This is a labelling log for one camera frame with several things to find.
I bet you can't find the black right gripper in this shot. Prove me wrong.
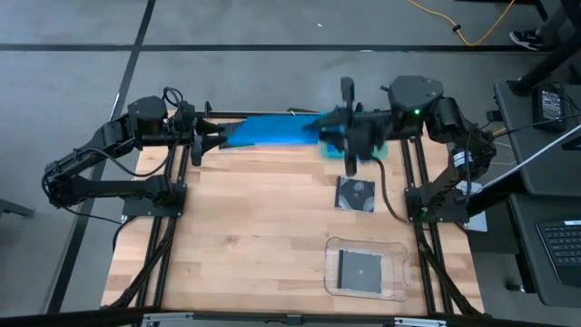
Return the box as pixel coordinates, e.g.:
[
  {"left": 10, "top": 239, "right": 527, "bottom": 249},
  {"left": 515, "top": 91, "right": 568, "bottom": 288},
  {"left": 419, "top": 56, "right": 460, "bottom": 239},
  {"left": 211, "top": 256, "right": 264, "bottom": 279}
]
[{"left": 301, "top": 75, "right": 392, "bottom": 177}]

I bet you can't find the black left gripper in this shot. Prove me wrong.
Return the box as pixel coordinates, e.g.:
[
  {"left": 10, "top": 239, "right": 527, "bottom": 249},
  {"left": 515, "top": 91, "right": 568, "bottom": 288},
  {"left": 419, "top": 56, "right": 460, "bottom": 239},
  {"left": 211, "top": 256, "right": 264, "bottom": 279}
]
[{"left": 167, "top": 102, "right": 229, "bottom": 168}]

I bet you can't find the clear plastic bin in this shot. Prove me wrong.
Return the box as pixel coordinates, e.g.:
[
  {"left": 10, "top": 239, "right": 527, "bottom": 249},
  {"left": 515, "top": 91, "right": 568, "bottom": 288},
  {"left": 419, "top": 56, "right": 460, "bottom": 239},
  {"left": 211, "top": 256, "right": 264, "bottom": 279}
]
[{"left": 323, "top": 235, "right": 413, "bottom": 302}]

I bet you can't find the teal plastic bin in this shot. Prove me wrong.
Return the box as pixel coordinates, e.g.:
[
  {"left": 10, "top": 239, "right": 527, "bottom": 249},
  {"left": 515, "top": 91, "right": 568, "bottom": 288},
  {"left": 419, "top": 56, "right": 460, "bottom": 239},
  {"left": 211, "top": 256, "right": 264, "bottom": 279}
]
[{"left": 317, "top": 111, "right": 389, "bottom": 161}]

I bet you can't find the black power adapter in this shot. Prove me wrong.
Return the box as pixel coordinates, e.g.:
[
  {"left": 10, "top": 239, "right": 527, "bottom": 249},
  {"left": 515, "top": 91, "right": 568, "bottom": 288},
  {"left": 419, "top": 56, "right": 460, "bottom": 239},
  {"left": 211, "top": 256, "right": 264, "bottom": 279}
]
[{"left": 531, "top": 84, "right": 567, "bottom": 134}]

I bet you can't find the jewel case with grey print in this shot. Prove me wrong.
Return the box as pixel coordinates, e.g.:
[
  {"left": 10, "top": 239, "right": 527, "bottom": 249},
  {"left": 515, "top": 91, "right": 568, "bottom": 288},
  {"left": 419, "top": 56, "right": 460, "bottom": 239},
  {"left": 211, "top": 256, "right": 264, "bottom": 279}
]
[{"left": 334, "top": 175, "right": 377, "bottom": 214}]

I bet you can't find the black rig beam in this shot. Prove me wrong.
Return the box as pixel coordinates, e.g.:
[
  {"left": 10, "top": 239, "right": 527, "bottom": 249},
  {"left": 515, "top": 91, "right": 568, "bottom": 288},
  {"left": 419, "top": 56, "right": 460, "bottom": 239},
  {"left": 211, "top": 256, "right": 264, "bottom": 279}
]
[{"left": 0, "top": 304, "right": 581, "bottom": 327}]

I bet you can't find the grey metal rod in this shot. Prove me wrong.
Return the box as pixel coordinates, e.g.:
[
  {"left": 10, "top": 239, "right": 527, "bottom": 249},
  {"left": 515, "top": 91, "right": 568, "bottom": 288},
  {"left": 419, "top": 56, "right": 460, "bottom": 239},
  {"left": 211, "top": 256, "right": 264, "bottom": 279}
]
[{"left": 480, "top": 123, "right": 581, "bottom": 191}]

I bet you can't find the yellow floor cable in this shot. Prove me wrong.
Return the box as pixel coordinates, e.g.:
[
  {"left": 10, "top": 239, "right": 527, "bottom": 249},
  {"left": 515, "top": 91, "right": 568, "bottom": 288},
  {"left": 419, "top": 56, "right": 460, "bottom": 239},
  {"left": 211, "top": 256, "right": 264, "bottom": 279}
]
[{"left": 406, "top": 0, "right": 517, "bottom": 47}]

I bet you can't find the person's shoe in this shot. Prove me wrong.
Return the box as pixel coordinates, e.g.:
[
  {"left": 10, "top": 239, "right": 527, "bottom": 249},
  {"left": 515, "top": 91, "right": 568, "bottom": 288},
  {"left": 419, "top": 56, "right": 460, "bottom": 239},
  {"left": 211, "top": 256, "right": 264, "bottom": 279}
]
[{"left": 508, "top": 29, "right": 545, "bottom": 52}]

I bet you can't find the dark grey furniture foot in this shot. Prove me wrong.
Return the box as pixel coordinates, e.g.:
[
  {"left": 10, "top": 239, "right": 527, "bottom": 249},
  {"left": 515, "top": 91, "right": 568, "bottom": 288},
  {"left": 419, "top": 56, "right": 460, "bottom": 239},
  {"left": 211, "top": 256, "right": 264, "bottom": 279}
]
[{"left": 0, "top": 198, "right": 36, "bottom": 220}]

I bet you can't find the white paper sheet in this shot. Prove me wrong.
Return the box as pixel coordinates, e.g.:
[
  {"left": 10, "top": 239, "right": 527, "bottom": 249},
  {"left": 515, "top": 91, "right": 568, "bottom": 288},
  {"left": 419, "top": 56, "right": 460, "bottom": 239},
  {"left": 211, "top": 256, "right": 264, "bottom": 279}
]
[{"left": 453, "top": 179, "right": 489, "bottom": 233}]

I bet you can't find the grey desk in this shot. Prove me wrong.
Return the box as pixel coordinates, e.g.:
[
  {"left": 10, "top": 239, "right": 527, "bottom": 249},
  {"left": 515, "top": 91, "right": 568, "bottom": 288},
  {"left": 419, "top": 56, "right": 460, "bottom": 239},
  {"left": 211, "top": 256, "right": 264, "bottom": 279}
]
[
  {"left": 493, "top": 79, "right": 581, "bottom": 197},
  {"left": 507, "top": 193, "right": 581, "bottom": 310}
]

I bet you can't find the black keyboard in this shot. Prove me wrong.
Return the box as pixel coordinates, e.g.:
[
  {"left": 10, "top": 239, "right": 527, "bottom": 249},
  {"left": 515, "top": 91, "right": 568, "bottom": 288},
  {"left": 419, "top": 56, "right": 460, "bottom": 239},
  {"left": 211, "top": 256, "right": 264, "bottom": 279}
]
[{"left": 536, "top": 219, "right": 581, "bottom": 288}]

